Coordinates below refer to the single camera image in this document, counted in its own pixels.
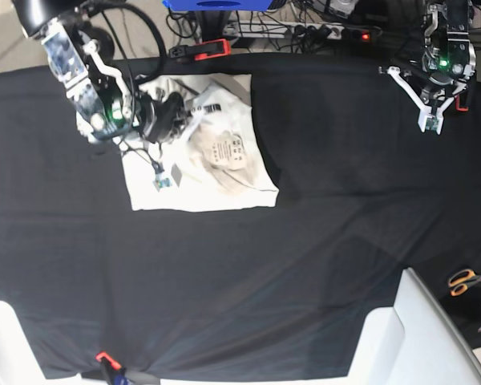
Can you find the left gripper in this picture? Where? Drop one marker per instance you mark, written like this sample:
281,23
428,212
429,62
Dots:
433,89

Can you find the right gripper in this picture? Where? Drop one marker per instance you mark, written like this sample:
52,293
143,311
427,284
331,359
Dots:
161,121

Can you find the white T-shirt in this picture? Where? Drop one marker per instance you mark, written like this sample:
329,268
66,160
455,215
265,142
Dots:
221,164

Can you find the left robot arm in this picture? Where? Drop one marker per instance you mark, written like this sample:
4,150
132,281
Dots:
448,62

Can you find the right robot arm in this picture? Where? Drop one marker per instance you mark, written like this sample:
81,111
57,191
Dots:
80,56

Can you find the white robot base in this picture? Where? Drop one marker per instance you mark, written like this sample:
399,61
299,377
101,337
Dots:
18,364
413,341

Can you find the orange black clamp right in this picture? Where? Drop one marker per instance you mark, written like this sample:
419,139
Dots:
461,103

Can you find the orange black clamp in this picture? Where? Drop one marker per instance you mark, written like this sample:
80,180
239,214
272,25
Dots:
202,51
461,103

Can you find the orange black clamp top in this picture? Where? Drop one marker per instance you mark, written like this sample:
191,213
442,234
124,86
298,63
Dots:
202,51

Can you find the black power strip red light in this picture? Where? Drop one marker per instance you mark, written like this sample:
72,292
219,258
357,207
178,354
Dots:
357,35

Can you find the blue plastic box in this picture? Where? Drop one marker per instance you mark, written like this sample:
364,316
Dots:
219,5

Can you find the white power strip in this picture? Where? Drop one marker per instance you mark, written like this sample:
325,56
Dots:
278,30

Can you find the black table cloth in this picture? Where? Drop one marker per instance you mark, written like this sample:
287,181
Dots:
248,295

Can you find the orange clamp bottom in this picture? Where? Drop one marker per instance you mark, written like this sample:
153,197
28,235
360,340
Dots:
109,367

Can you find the orange handled scissors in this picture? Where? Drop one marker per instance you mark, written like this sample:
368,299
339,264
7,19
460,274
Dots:
462,281

